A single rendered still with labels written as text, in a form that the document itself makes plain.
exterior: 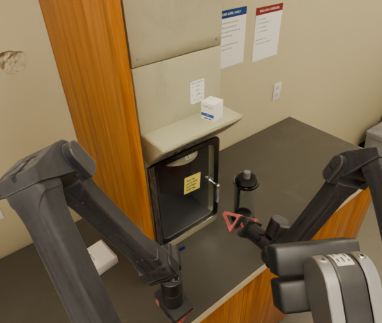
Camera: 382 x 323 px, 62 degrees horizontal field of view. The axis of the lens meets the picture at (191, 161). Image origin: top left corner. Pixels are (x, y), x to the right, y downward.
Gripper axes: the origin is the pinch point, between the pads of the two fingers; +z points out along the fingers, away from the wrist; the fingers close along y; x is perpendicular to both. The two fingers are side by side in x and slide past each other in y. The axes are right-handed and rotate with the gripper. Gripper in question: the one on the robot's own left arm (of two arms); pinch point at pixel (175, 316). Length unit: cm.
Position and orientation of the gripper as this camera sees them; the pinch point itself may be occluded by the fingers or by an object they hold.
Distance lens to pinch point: 102.7
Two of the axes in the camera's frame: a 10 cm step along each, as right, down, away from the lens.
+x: -7.8, 3.9, -4.9
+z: 0.2, 8.1, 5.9
